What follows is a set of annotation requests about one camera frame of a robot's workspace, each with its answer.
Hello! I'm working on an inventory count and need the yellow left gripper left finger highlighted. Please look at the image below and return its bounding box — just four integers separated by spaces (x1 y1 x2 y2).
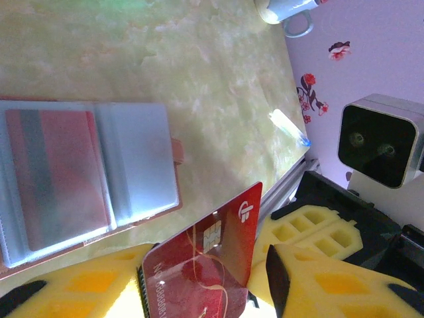
0 243 160 318

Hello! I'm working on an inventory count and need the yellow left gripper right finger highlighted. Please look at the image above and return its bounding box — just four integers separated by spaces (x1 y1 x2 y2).
266 244 424 318

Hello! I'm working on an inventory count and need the red credit card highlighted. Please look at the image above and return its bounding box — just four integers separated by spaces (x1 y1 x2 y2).
141 181 263 318
5 109 112 252

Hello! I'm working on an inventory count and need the clear pen with blue cap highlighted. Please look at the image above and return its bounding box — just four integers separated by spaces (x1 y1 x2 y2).
268 109 312 147

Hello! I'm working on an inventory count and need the grey-blue ceramic mug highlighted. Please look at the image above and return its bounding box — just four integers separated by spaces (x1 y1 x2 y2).
254 0 321 38

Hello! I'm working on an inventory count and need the long aluminium frame rail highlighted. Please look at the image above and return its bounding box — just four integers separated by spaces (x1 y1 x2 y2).
258 158 321 229

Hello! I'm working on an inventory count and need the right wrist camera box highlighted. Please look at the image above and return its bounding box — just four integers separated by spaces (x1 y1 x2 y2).
337 93 424 189

